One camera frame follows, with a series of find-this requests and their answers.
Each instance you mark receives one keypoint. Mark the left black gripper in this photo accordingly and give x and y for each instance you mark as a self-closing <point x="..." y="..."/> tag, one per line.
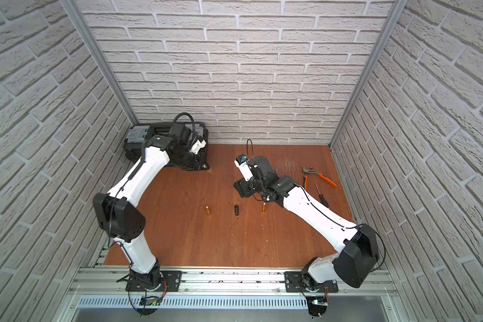
<point x="194" y="159"/>

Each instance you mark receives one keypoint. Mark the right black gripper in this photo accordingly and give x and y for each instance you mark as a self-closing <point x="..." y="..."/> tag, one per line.
<point x="241" y="188"/>

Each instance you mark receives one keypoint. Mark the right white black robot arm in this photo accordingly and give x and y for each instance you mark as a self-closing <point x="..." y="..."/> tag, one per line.
<point x="355" y="245"/>

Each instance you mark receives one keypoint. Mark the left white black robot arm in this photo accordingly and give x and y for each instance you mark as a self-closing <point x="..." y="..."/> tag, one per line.
<point x="117" y="212"/>

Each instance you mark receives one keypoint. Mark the black plastic toolbox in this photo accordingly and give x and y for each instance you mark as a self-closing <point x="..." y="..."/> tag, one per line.
<point x="160" y="135"/>

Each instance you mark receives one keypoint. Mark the black orange screwdriver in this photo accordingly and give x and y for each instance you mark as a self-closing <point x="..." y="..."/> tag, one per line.
<point x="322" y="198"/>

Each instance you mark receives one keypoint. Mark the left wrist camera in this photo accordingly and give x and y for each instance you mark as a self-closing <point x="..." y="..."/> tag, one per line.
<point x="197" y="146"/>

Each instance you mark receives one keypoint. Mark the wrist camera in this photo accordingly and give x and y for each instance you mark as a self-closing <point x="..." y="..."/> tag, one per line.
<point x="241" y="163"/>
<point x="197" y="146"/>

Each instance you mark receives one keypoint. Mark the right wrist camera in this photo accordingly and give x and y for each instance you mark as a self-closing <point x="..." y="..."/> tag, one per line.
<point x="241" y="163"/>

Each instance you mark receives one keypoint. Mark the orange handled pliers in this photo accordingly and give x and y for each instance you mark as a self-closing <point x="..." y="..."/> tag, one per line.
<point x="311" y="170"/>

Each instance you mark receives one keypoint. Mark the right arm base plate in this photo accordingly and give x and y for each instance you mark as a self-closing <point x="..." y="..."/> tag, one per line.
<point x="296" y="281"/>

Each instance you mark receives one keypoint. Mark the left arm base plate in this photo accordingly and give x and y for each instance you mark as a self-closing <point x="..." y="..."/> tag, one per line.
<point x="160" y="280"/>

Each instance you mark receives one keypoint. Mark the aluminium rail frame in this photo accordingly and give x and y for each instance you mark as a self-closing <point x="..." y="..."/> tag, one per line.
<point x="226" y="294"/>

